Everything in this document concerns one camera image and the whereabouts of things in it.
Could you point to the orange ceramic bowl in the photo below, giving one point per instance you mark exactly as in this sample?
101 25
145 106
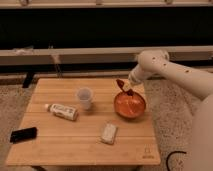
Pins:
129 106

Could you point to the clear plastic cup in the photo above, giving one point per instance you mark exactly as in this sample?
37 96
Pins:
84 96

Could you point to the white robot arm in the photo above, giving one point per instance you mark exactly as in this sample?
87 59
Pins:
149 62

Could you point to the white plastic bottle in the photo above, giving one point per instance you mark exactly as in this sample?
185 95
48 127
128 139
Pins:
62 111

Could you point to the black rectangular device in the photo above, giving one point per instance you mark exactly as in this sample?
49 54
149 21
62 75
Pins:
23 135

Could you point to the wooden table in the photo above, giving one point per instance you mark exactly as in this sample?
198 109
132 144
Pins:
63 142

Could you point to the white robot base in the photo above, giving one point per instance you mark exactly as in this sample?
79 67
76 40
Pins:
200 151

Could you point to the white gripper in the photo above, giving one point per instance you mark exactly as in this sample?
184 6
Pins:
136 77

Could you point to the white wrapped packet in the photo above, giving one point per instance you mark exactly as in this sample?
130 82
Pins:
109 133

